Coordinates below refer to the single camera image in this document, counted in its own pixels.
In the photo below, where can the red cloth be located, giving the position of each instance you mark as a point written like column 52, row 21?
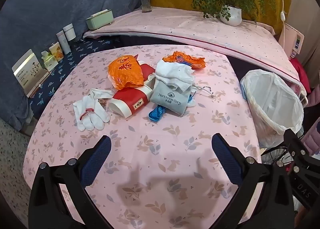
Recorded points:
column 300, row 74

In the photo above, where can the dark blue leaf print cloth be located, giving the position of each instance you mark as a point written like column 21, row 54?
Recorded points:
column 65, row 69

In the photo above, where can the pale green tissue box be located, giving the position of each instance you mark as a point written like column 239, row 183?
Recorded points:
column 100, row 20

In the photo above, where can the white cotton gloves bundle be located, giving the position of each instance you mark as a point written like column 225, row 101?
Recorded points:
column 91, row 116

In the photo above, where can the white and gold card box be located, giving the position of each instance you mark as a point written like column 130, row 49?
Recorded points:
column 28, row 73

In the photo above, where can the pale pink pillow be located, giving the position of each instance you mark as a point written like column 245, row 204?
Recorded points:
column 190, row 26

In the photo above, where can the white tall tube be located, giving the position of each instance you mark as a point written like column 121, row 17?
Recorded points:
column 63, row 43

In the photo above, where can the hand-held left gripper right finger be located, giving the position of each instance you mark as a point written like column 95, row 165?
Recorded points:
column 225, row 159

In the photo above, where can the white crumpled tissue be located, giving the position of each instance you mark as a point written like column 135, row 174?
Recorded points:
column 173, row 74

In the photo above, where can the floral printed small box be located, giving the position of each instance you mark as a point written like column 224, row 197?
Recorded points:
column 56, row 51

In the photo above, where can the trash bin with white bag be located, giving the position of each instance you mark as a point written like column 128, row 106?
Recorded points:
column 272, row 104

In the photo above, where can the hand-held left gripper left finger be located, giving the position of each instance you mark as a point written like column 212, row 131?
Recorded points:
column 96, row 161

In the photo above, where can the white round jar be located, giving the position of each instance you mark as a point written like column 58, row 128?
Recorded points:
column 69, row 33

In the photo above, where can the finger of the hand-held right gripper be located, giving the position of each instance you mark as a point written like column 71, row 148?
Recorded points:
column 300, row 147

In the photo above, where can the orange wrapper blue flower print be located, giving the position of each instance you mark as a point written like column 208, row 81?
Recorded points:
column 183, row 59

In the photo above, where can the orange plastic bag red print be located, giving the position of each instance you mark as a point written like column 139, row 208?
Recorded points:
column 125, row 70

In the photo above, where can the pink padded cloth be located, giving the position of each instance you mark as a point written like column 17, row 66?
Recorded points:
column 312, row 134

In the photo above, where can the green leaf tissue pack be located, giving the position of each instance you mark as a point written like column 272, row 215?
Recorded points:
column 49, row 61

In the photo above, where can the pink rabbit print tablecloth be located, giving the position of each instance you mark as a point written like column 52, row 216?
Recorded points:
column 160, row 149

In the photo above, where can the red and white paper box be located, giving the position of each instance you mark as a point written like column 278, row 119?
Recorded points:
column 130, row 97
column 147, row 73

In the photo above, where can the white appliance with panel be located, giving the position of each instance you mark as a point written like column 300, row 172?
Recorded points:
column 291, row 36

